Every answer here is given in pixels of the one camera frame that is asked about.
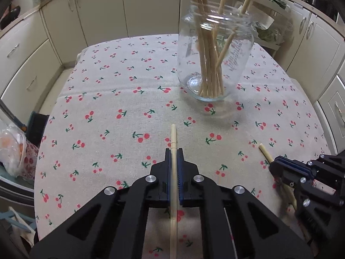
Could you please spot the cream doors and drawers cabinet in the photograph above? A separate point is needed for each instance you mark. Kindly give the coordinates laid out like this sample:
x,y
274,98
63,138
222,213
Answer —
x,y
323,45

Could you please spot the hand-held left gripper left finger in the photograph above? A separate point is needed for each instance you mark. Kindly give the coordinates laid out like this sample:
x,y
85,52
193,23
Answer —
x,y
167,179

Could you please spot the grey sliding door frame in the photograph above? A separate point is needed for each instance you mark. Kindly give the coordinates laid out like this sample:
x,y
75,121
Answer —
x,y
13,186

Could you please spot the dark blue dustpan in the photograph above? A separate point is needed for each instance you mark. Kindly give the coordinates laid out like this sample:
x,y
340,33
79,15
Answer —
x,y
37,129

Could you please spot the cream door cabinet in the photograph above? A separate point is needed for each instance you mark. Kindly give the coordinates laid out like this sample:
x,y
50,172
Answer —
x,y
107,10

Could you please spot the floral trash bin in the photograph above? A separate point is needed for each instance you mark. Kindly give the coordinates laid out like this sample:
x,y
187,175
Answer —
x,y
31,162

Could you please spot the bunch of bamboo chopsticks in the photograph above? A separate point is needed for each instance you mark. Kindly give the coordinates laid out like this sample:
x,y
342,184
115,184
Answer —
x,y
207,67

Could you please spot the cherry-print tablecloth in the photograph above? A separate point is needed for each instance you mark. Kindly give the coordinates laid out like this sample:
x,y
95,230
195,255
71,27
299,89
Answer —
x,y
107,99

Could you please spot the clear glass jar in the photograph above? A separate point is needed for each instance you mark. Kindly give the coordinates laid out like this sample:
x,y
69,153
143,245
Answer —
x,y
237,67

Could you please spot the bamboo chopstick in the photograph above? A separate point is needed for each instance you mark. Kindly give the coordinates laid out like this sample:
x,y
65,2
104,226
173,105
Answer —
x,y
174,140
262,151

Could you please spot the white plastic bag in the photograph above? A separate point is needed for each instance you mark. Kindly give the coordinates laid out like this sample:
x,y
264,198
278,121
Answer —
x,y
265,21

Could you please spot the white rolling cart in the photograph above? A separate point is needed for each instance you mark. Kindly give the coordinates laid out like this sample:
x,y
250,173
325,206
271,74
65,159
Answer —
x,y
269,44

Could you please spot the cream drawer cabinet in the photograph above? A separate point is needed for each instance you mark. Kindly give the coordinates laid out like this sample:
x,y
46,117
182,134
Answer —
x,y
27,59

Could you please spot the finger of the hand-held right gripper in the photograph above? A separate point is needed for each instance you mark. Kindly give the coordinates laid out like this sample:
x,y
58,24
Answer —
x,y
293,162
285,175

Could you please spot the clear plastic trash bag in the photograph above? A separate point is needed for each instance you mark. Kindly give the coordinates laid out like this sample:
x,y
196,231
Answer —
x,y
12,148

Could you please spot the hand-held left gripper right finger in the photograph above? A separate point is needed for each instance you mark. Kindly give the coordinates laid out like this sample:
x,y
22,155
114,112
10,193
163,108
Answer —
x,y
181,179

